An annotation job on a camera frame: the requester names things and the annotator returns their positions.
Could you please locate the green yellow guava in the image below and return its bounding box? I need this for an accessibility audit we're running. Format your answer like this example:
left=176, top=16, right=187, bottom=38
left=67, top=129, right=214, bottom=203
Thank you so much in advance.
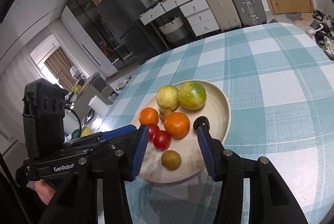
left=178, top=81, right=207, bottom=110

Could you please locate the white drawer desk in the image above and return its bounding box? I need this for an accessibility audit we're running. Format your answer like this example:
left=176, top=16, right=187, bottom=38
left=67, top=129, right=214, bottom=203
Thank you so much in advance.
left=139, top=0, right=220, bottom=36

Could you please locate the person's left hand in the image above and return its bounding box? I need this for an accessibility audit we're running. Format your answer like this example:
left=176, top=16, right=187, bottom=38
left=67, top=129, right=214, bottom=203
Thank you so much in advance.
left=34, top=180, right=57, bottom=205

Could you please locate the teal checkered tablecloth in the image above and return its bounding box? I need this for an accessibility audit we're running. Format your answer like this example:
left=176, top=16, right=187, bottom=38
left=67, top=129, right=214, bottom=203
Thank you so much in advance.
left=100, top=23, right=333, bottom=223

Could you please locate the dark glass cabinet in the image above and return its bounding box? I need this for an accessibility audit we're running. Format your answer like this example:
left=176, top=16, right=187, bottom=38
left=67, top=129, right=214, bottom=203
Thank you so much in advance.
left=67, top=0, right=136, bottom=70

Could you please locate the dark grey refrigerator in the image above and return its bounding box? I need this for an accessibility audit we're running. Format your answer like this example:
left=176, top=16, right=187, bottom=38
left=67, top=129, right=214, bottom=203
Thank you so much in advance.
left=97, top=0, right=167, bottom=64

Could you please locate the dark plum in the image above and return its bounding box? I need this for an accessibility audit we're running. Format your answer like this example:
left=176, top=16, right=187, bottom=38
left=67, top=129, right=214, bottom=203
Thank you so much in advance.
left=193, top=116, right=210, bottom=132

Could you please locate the beige suitcase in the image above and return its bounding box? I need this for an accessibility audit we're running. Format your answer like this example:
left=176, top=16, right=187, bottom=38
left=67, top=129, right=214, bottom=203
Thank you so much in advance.
left=206, top=0, right=242, bottom=31

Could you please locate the cream round plate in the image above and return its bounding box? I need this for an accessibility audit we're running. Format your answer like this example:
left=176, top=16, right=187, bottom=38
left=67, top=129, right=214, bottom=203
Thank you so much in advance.
left=130, top=79, right=232, bottom=185

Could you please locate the white paper roll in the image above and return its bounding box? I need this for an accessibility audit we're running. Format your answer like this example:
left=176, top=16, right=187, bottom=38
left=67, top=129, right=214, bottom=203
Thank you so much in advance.
left=88, top=95, right=109, bottom=116

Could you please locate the woven laundry basket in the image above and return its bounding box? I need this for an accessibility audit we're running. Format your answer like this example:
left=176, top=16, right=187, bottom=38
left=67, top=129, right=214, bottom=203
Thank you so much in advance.
left=159, top=16, right=189, bottom=43

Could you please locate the orange tangerine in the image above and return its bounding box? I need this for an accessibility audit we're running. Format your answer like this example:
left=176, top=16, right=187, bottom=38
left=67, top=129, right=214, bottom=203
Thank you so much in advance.
left=164, top=112, right=190, bottom=139
left=139, top=108, right=160, bottom=125

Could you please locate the red tomato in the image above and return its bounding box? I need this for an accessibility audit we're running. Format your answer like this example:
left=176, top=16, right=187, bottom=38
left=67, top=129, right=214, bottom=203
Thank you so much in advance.
left=152, top=130, right=171, bottom=151
left=147, top=123, right=160, bottom=142

